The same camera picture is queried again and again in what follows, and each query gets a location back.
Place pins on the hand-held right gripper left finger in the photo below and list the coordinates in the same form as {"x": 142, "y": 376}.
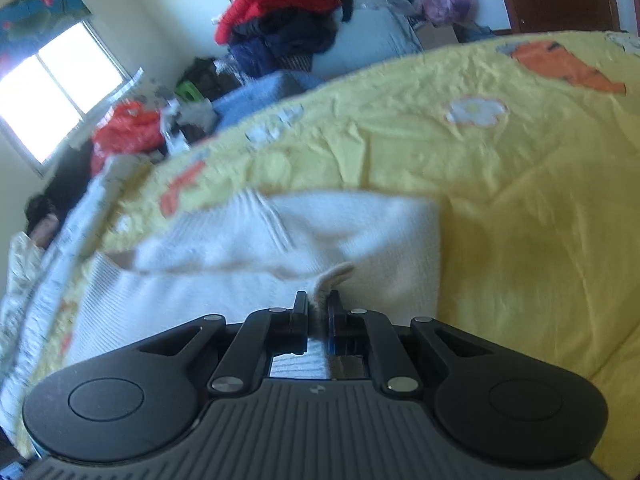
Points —
{"x": 300, "y": 320}

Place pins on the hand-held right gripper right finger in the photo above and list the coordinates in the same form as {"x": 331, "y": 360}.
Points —
{"x": 333, "y": 321}

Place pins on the white knit sweater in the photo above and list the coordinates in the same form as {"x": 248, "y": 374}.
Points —
{"x": 350, "y": 230}

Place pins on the pile of dark clothes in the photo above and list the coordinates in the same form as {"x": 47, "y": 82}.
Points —
{"x": 295, "y": 35}

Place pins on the yellow printed bedsheet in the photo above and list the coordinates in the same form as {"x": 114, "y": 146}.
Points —
{"x": 500, "y": 185}

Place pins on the blue knit cloth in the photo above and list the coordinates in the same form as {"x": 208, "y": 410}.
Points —
{"x": 260, "y": 95}

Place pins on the white plastic bag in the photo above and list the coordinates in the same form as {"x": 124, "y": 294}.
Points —
{"x": 182, "y": 120}

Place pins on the green bag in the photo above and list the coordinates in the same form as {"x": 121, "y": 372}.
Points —
{"x": 187, "y": 91}

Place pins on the white printed quilt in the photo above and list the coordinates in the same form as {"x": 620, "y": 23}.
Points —
{"x": 45, "y": 285}

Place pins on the red plastic bag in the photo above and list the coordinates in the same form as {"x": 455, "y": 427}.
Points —
{"x": 125, "y": 130}

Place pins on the black clothing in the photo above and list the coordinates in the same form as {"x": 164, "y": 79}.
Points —
{"x": 70, "y": 180}

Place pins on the grey sack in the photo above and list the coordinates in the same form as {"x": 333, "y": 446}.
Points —
{"x": 365, "y": 40}

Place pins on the cardboard box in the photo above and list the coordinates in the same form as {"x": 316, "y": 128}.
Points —
{"x": 437, "y": 35}

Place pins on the red jacket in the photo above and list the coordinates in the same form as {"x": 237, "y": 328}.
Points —
{"x": 260, "y": 0}

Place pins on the window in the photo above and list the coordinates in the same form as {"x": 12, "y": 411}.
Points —
{"x": 60, "y": 90}

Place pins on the blue floral window blind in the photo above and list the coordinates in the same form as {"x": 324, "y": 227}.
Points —
{"x": 40, "y": 5}

